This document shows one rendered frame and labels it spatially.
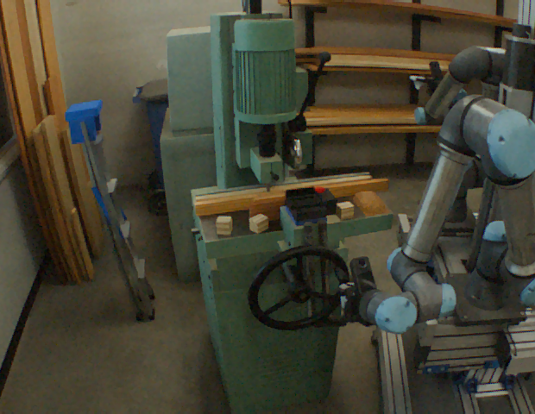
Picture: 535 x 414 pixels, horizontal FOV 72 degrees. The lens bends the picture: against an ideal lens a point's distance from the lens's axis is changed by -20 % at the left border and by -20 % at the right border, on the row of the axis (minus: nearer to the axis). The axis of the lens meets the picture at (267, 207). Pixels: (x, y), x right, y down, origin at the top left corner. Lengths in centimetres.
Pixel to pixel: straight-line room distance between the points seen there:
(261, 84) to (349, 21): 262
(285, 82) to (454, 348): 93
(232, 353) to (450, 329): 77
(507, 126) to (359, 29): 313
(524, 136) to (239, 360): 124
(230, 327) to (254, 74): 81
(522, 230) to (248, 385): 121
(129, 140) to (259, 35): 271
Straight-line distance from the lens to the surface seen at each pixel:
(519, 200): 90
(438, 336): 129
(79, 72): 374
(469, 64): 150
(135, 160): 386
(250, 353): 161
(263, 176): 136
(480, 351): 139
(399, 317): 88
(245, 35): 123
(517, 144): 80
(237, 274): 137
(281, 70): 124
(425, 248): 99
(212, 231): 134
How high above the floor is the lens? 158
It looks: 28 degrees down
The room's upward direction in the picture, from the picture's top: 1 degrees counter-clockwise
